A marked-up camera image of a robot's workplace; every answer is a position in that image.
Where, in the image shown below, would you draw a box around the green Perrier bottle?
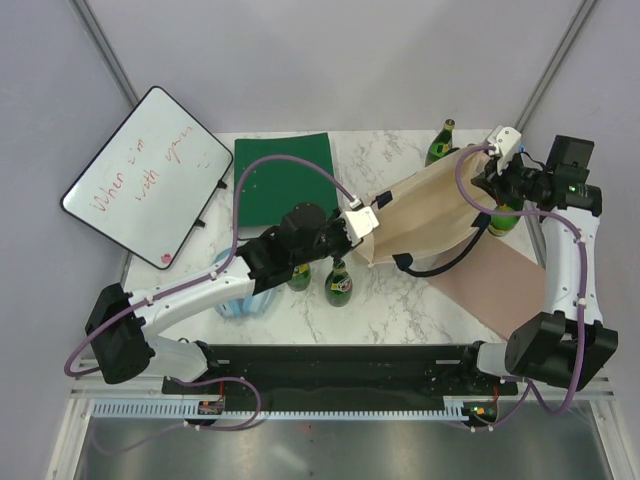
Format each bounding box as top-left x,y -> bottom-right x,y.
287,263 -> 311,292

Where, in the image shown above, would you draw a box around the green glass bottle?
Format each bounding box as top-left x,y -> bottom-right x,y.
488,201 -> 523,237
425,118 -> 456,166
324,259 -> 353,307

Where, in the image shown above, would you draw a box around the beige canvas tote bag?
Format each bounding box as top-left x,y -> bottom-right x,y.
355,147 -> 495,267

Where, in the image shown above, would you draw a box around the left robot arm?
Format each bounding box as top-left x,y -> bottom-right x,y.
85,203 -> 379,393

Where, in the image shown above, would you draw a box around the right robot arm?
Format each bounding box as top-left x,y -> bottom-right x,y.
457,135 -> 618,394

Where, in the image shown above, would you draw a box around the blue headphones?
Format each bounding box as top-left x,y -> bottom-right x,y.
214,245 -> 281,319

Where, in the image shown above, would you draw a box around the pink board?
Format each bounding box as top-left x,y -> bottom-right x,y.
429,234 -> 545,339

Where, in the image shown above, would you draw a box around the white whiteboard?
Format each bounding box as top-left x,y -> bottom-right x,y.
60,86 -> 233,270

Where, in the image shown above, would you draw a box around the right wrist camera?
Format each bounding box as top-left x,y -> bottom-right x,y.
485,125 -> 522,171

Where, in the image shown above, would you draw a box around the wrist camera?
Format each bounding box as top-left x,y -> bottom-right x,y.
340,198 -> 379,246
485,125 -> 522,171

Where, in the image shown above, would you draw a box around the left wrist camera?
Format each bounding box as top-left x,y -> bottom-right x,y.
340,198 -> 379,246

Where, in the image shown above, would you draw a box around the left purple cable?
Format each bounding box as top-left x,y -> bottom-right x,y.
63,153 -> 361,379

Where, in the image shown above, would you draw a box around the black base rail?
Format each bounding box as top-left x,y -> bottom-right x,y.
162,345 -> 518,414

